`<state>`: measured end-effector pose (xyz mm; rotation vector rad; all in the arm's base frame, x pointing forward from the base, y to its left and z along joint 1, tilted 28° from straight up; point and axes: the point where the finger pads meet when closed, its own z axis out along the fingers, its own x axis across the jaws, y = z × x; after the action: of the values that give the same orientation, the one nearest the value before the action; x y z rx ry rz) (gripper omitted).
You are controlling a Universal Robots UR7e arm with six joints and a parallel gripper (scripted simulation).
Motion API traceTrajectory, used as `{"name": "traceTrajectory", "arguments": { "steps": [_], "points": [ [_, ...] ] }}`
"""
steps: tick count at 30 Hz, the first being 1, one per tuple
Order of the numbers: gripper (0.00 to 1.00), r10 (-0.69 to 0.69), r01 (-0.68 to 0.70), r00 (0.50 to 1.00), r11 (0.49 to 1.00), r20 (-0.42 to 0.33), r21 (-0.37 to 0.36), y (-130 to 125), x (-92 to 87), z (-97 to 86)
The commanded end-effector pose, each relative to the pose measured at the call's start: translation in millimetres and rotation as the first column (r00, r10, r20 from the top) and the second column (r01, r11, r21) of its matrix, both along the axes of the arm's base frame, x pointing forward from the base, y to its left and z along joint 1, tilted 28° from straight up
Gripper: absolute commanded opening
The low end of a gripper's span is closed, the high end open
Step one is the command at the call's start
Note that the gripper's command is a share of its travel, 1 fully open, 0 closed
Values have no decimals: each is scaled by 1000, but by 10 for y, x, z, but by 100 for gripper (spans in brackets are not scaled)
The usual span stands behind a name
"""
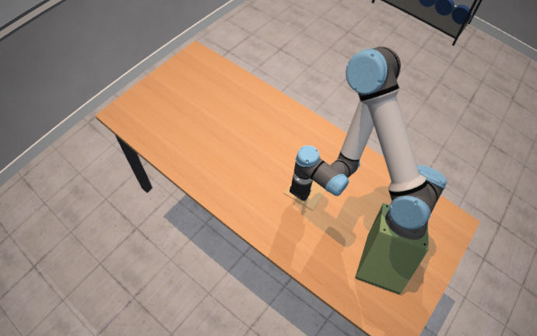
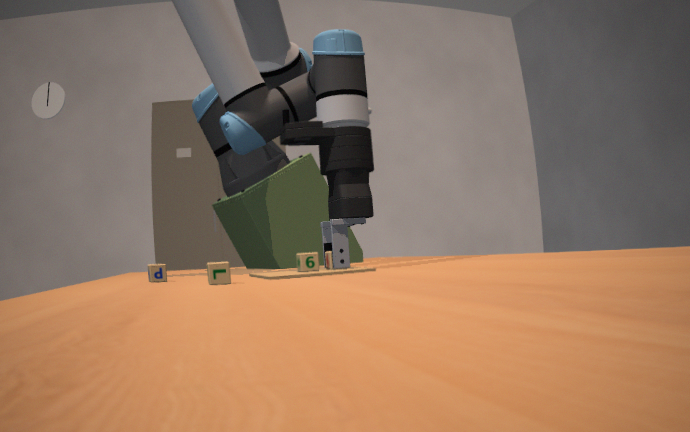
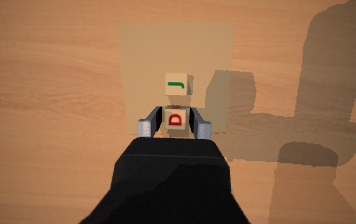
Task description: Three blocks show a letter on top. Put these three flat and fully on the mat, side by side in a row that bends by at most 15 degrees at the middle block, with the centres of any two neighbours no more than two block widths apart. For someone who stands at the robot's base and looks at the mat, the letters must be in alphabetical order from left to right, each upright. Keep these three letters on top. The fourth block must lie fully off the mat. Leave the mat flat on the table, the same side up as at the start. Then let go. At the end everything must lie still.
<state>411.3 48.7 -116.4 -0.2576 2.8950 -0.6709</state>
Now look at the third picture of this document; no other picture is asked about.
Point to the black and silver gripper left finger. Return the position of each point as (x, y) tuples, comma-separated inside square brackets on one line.
[(149, 126)]

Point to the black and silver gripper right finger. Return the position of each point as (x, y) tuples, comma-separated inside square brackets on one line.
[(200, 128)]

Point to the tan flat mat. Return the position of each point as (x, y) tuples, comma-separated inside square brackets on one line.
[(203, 49)]

